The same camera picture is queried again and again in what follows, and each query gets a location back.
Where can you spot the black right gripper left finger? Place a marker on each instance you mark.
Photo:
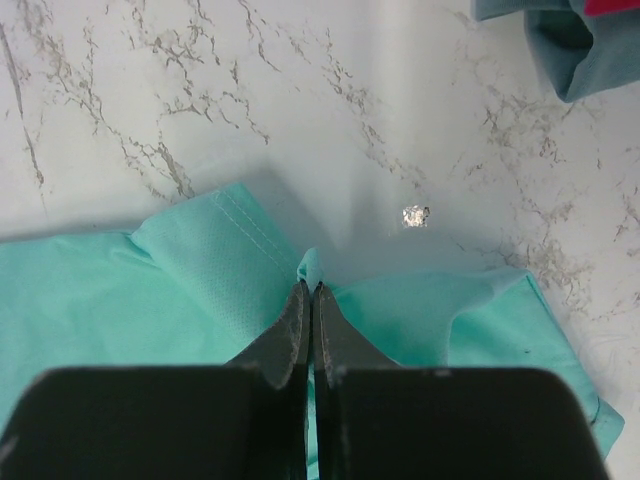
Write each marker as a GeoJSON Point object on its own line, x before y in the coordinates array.
{"type": "Point", "coordinates": [245, 419]}

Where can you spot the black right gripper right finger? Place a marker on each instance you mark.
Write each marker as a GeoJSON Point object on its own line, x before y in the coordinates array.
{"type": "Point", "coordinates": [378, 420]}

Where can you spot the teal t-shirt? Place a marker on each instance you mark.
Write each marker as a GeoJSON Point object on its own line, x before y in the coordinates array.
{"type": "Point", "coordinates": [196, 284]}

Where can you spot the folded grey-blue t-shirt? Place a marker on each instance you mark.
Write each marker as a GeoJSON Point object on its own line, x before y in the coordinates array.
{"type": "Point", "coordinates": [581, 55]}

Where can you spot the folded red t-shirt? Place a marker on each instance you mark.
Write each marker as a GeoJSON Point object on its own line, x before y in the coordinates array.
{"type": "Point", "coordinates": [594, 8]}

